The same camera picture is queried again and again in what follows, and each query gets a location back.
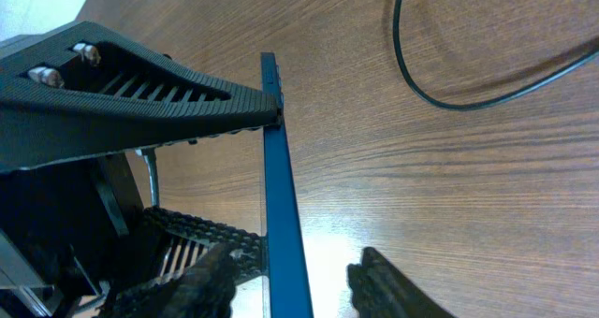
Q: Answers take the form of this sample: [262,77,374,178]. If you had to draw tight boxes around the blue Galaxy smartphone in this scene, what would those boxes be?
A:
[260,52,314,318]

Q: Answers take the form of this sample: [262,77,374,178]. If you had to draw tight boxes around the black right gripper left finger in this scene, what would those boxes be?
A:
[98,243,240,318]

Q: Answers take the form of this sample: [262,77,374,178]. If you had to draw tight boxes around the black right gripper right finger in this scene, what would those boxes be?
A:
[346,247,453,318]

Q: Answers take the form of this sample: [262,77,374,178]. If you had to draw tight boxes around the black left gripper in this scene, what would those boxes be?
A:
[1,154,162,317]

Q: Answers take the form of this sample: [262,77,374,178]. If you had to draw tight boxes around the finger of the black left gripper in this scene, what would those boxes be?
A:
[1,22,283,173]
[105,208,266,302]

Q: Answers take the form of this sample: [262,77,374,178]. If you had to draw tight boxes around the black charger cable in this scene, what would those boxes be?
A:
[391,0,599,112]

